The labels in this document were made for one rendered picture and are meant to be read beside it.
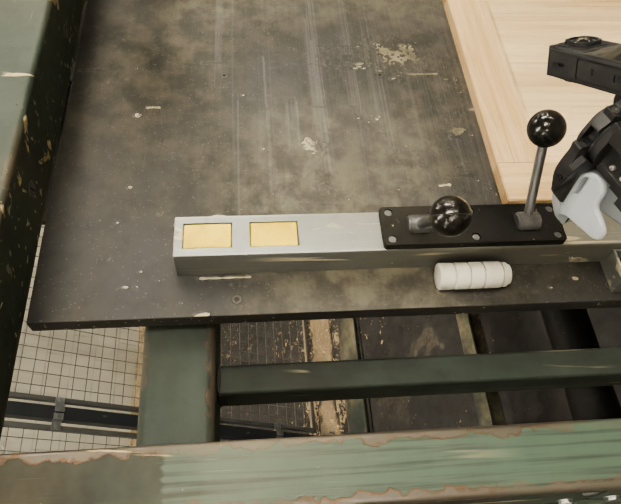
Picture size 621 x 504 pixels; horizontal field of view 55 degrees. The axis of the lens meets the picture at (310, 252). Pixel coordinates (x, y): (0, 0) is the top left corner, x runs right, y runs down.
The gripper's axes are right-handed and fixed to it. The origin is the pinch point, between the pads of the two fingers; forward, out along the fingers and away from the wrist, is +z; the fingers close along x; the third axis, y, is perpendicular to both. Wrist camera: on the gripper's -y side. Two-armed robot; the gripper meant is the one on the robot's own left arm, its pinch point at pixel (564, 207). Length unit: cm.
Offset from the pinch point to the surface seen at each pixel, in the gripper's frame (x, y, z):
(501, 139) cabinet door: 7.7, -16.2, 10.3
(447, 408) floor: 56, -18, 192
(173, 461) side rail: -41.6, 5.9, 7.2
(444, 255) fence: -8.4, -3.8, 9.6
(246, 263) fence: -28.6, -11.2, 10.0
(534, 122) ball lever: 1.2, -8.5, -2.8
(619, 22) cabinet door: 38.4, -29.6, 10.6
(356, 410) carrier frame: 4, -17, 123
